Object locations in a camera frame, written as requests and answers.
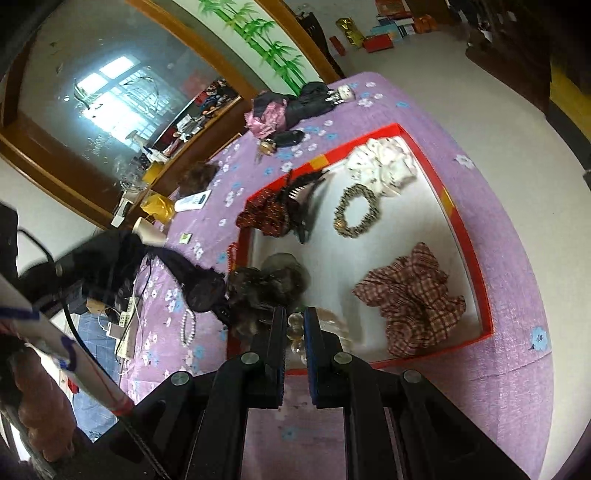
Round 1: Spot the dark red scrunchie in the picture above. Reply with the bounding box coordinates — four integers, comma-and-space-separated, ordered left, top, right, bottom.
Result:
235, 189, 291, 238

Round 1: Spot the pink red plaid scrunchie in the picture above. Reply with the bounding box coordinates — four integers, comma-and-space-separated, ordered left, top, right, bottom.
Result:
353, 242, 467, 358

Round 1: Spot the pink patterned cloth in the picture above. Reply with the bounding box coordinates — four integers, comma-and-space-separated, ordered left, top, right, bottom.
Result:
245, 99, 289, 139

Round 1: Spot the black cable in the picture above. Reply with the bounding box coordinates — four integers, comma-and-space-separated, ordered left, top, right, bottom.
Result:
18, 228, 81, 342

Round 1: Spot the green bamboo wall decoration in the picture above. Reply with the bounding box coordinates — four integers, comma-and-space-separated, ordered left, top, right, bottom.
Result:
198, 0, 308, 90

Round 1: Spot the brown hair wig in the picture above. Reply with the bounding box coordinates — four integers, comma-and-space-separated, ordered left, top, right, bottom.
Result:
178, 161, 220, 195

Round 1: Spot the black glasses case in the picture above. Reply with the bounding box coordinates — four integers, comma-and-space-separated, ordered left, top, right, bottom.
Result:
272, 130, 306, 147

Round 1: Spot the grey black mesh scrunchie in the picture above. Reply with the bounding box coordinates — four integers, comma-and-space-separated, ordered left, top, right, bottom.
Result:
226, 253, 309, 337

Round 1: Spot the pile of boxes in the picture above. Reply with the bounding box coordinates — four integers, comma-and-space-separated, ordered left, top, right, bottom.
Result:
328, 0, 439, 54

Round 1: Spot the white paper cup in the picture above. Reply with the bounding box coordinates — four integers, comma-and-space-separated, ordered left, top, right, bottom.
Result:
131, 216, 167, 245

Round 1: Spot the clear bead bracelet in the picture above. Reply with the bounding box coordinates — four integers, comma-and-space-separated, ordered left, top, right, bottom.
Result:
285, 308, 356, 365

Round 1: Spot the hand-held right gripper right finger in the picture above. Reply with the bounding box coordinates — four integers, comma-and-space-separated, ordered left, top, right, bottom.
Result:
302, 307, 532, 480

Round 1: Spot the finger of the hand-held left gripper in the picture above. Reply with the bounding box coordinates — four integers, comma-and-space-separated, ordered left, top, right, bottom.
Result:
21, 230, 145, 306

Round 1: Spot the cream dotted scrunchie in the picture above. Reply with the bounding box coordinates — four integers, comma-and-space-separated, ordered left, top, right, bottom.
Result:
345, 137, 419, 197

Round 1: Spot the white power strip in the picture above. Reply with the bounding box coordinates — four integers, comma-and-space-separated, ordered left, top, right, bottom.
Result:
115, 295, 141, 358

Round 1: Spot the white taped rod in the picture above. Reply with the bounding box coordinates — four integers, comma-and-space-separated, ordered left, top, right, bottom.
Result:
0, 272, 134, 416

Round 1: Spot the golden bead bracelet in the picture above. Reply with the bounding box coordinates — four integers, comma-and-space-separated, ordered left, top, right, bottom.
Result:
334, 183, 382, 238

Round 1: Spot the white booklet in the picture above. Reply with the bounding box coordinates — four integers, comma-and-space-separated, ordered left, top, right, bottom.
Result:
174, 189, 212, 213

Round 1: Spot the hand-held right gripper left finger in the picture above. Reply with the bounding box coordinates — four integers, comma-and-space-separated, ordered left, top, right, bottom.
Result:
92, 305, 289, 480

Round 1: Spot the person's left hand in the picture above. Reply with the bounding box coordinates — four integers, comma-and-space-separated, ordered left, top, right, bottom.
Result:
11, 346, 77, 464

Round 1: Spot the red box with white inside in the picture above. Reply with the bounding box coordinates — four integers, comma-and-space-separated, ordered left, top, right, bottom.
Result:
226, 122, 495, 370

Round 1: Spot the white pearl bracelet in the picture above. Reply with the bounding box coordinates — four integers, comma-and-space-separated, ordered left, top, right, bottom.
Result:
180, 307, 197, 348

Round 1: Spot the yellow jar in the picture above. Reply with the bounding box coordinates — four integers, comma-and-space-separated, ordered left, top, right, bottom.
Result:
141, 194, 176, 222

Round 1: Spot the black feathery hair clip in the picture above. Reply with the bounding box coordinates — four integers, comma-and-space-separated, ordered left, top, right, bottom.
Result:
277, 168, 331, 244

